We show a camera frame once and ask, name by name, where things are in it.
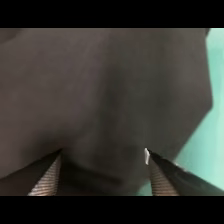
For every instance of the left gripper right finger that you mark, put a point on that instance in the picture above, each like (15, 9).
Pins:
(166, 180)

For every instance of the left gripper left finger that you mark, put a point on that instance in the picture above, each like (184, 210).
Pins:
(46, 180)

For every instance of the black T-shirt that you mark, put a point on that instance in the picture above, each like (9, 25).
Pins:
(106, 93)

